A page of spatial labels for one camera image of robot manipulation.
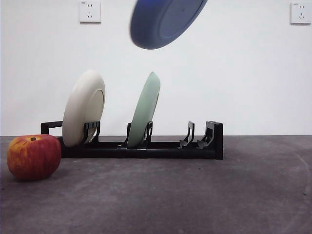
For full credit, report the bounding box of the pale green plate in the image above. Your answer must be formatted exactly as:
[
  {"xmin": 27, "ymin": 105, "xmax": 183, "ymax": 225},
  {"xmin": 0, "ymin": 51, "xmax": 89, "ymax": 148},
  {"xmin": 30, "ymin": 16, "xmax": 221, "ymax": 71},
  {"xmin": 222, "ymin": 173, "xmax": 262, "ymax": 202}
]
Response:
[{"xmin": 127, "ymin": 71, "xmax": 161, "ymax": 148}]

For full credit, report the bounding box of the black plate rack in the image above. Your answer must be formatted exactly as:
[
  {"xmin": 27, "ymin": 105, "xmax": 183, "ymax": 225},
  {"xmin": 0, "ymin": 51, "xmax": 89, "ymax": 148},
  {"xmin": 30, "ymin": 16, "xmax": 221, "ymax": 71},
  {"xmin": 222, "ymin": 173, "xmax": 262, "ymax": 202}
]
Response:
[{"xmin": 40, "ymin": 120, "xmax": 224, "ymax": 160}]

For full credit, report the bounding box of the white wall socket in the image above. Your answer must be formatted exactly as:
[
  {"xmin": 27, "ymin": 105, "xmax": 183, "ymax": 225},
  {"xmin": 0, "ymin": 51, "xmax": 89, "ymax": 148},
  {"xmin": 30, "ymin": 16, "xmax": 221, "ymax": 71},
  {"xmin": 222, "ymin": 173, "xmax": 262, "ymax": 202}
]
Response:
[
  {"xmin": 79, "ymin": 0, "xmax": 102, "ymax": 24},
  {"xmin": 290, "ymin": 1, "xmax": 312, "ymax": 25}
]

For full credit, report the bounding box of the cream plate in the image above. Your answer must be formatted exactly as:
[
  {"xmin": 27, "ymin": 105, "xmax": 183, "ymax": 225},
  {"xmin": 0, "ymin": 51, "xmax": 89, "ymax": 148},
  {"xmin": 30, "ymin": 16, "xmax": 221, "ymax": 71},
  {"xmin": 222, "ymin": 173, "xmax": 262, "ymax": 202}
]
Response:
[{"xmin": 62, "ymin": 69, "xmax": 106, "ymax": 148}]

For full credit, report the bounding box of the red yellow apple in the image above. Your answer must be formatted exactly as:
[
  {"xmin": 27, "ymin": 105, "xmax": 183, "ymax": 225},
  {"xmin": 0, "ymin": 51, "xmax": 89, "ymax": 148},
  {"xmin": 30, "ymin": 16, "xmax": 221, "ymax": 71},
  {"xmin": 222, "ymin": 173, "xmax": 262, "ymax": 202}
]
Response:
[{"xmin": 6, "ymin": 134, "xmax": 61, "ymax": 181}]

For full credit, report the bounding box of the blue plate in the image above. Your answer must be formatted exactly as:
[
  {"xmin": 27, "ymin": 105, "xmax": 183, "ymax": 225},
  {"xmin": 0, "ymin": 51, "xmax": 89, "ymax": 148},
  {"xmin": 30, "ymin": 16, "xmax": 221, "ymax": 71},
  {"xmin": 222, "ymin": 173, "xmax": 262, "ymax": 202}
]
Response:
[{"xmin": 129, "ymin": 0, "xmax": 209, "ymax": 51}]

